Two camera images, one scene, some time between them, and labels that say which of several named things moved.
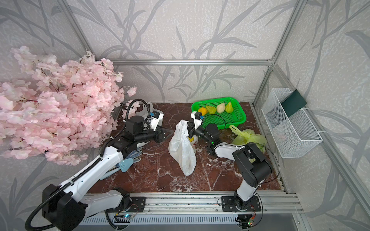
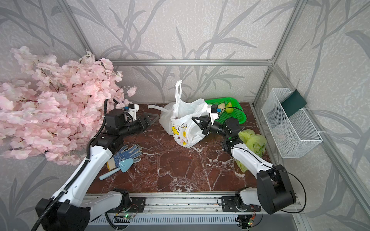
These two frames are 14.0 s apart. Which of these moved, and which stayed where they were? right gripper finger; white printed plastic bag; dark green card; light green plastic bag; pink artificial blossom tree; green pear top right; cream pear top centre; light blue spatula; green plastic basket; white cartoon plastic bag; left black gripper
Moved: left black gripper; white printed plastic bag; right gripper finger; white cartoon plastic bag
Stayed: cream pear top centre; light green plastic bag; dark green card; light blue spatula; green plastic basket; pink artificial blossom tree; green pear top right
